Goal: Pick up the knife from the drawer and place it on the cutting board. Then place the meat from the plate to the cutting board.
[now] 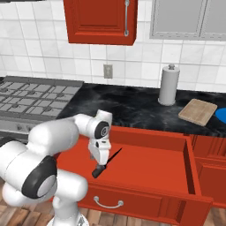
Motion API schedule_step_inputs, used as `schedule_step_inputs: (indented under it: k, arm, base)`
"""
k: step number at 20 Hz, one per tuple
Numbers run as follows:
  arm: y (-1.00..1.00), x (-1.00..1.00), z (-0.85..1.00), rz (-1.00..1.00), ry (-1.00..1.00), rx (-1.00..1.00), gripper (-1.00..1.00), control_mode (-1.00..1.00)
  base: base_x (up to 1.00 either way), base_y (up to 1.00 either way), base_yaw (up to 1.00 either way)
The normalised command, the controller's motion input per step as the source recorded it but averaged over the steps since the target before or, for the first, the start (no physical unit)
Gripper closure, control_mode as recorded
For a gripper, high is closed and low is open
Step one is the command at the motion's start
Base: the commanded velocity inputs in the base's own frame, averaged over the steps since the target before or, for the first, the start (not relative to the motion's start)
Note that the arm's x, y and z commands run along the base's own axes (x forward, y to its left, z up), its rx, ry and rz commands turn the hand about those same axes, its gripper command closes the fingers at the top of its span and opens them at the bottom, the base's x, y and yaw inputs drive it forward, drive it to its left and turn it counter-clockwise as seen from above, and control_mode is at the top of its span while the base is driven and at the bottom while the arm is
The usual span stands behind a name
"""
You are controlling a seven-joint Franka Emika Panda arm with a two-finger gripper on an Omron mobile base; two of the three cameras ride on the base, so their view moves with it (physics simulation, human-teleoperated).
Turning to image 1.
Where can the red base cupboard door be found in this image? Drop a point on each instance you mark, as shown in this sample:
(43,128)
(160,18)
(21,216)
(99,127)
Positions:
(213,184)

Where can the grey wall socket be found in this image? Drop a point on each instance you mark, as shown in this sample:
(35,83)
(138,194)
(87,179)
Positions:
(108,71)

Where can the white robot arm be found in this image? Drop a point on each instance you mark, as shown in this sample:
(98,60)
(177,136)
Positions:
(50,138)

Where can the red open drawer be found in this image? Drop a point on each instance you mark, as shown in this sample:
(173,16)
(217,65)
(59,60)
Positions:
(147,164)

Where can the white paper towel roll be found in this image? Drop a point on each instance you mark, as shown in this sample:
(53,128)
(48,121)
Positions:
(169,85)

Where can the red drawer front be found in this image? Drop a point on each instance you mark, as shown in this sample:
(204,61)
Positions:
(210,146)

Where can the blue plate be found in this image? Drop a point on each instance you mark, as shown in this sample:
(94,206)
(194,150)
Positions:
(221,115)

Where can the wooden cutting board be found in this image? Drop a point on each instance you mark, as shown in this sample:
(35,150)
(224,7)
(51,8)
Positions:
(197,111)

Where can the grey gas hob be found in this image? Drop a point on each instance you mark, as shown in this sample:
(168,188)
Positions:
(35,100)

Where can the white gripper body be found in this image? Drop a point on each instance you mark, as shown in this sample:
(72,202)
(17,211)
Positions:
(101,154)

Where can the grey framed wall cupboard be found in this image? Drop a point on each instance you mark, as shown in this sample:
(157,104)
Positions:
(188,17)

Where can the red wall cupboard door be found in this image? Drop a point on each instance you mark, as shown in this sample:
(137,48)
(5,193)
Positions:
(98,20)

